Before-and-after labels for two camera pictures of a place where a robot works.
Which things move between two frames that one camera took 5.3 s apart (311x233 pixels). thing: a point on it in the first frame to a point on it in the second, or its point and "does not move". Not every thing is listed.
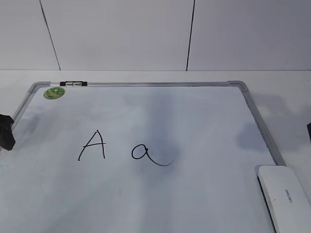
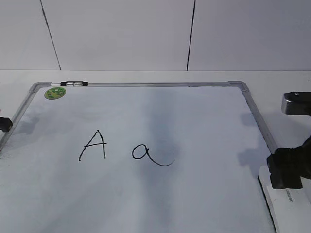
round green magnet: [54, 92] does not move
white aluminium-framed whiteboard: [136, 157] does not move
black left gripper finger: [7, 140] to [6, 124]
